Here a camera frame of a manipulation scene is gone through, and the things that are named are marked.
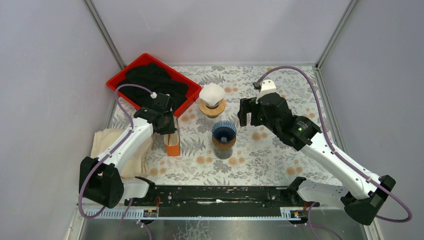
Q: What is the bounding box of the clear ribbed glass dripper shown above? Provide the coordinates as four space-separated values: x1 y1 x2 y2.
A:
203 99 222 109

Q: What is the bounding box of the blue ribbed glass dripper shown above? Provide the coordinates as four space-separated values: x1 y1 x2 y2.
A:
211 120 237 144

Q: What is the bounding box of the light wooden dripper ring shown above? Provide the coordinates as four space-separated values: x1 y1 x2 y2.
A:
199 98 228 119

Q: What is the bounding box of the white paper coffee filter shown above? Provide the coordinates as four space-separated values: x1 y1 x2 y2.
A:
199 83 225 102

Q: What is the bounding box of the dark wooden dripper ring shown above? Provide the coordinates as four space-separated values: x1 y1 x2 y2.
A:
211 135 237 152

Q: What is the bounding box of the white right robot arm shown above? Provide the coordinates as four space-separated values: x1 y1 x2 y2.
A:
237 93 396 226

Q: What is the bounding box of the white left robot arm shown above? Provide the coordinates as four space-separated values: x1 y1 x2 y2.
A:
78 93 177 209

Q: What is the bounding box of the orange coffee filter box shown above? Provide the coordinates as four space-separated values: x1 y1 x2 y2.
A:
163 116 181 157

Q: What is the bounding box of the black cloth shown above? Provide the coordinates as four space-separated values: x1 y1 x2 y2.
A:
118 63 189 109

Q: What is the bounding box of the red plastic tray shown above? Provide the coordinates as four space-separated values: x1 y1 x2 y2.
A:
106 53 202 118

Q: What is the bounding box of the beige cloth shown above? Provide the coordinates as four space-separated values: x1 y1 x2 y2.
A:
90 128 155 179

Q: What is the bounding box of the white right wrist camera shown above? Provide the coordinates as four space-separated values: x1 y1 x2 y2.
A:
253 78 277 103

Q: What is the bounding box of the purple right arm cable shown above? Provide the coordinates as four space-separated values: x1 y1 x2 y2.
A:
253 65 413 240

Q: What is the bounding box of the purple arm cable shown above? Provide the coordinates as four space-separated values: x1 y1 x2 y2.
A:
253 65 413 240
77 83 157 240

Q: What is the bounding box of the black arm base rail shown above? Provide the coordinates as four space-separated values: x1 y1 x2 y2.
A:
124 178 312 219

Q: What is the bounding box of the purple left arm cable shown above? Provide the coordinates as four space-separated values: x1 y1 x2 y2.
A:
77 83 157 240

